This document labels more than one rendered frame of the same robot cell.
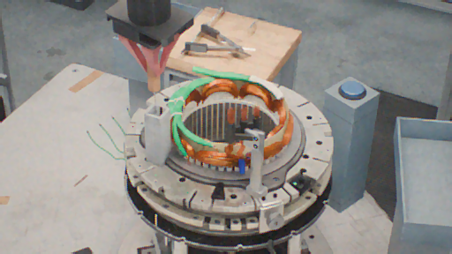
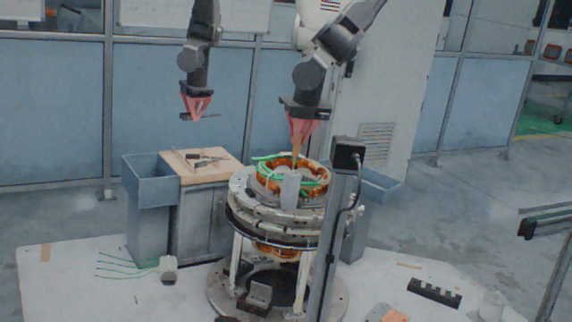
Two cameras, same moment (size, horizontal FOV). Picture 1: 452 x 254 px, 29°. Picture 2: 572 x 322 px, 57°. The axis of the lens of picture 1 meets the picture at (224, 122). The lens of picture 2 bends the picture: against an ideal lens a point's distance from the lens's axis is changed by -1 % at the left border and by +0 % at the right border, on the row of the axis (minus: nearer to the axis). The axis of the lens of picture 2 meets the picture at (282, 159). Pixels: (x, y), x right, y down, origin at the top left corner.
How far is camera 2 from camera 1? 1.17 m
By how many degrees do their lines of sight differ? 52
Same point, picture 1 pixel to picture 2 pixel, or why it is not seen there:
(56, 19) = not seen: outside the picture
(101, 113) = (87, 262)
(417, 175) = not seen: hidden behind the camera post
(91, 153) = (116, 283)
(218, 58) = (210, 168)
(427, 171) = not seen: hidden behind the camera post
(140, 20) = (315, 103)
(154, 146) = (293, 197)
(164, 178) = (307, 213)
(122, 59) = (146, 194)
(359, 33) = (41, 216)
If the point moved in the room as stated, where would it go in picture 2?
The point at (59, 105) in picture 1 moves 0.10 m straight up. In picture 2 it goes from (49, 272) to (48, 239)
